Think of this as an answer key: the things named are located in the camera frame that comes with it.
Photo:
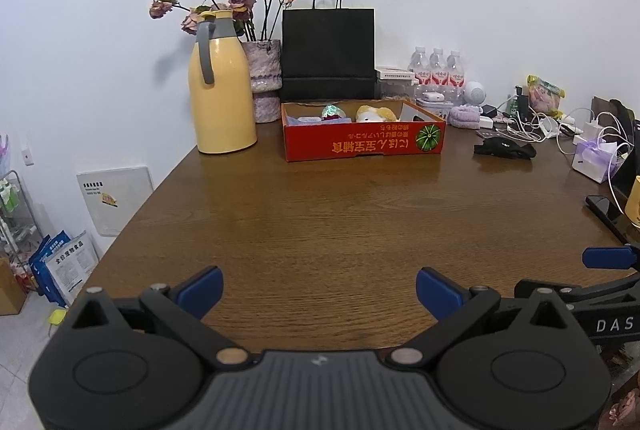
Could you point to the black smartphone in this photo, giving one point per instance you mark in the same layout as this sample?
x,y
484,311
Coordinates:
x,y
613,219

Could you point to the water bottle right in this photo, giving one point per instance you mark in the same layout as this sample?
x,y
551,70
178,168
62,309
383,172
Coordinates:
x,y
456,77

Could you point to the white earbuds case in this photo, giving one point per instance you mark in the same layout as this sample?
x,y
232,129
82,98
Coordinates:
x,y
433,96

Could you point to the yellow white plush toy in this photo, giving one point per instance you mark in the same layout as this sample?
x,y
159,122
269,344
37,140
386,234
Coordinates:
x,y
371,114

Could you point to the purple cloth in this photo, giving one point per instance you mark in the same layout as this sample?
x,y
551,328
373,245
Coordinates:
x,y
291,121

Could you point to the water bottle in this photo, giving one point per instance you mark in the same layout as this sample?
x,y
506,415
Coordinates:
x,y
456,77
439,71
421,68

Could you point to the white wall panel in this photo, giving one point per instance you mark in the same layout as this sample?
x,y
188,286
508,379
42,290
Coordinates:
x,y
113,196

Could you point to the black strap pouch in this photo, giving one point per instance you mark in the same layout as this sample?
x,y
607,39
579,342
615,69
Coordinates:
x,y
505,148

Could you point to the pink snack packet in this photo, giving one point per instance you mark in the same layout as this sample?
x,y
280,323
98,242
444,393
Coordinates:
x,y
543,97

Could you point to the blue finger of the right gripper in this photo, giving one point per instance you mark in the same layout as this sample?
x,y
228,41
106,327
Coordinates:
x,y
623,257

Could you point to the pink textured vase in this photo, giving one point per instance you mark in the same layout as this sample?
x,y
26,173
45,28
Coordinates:
x,y
264,60

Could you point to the lavender tin box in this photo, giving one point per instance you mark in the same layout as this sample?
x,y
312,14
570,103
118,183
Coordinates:
x,y
441,109

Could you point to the blue white paper bags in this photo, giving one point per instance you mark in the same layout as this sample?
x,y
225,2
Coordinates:
x,y
62,265

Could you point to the clear plastic storage container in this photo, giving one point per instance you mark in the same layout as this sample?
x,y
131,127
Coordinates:
x,y
397,89

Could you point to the white round lamp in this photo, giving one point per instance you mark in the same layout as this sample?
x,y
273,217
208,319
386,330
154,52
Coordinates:
x,y
474,93

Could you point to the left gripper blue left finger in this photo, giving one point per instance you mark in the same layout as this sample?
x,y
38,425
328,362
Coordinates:
x,y
199,294

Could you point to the water bottle middle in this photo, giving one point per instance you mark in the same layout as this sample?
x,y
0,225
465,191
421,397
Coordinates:
x,y
439,71

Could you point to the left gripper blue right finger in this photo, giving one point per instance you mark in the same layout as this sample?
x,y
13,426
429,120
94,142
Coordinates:
x,y
438,294

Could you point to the yellow thermos jug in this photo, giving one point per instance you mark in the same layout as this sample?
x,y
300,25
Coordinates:
x,y
219,84

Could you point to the clear crumpled plastic packet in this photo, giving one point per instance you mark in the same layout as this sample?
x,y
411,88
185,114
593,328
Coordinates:
x,y
332,111

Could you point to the water bottle left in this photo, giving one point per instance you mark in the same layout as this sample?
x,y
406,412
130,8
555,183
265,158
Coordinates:
x,y
421,68

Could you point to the purple fluffy scrunchie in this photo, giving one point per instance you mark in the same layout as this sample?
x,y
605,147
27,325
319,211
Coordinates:
x,y
465,116

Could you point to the black paper shopping bag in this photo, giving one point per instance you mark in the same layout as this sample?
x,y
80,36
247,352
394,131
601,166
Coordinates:
x,y
328,54

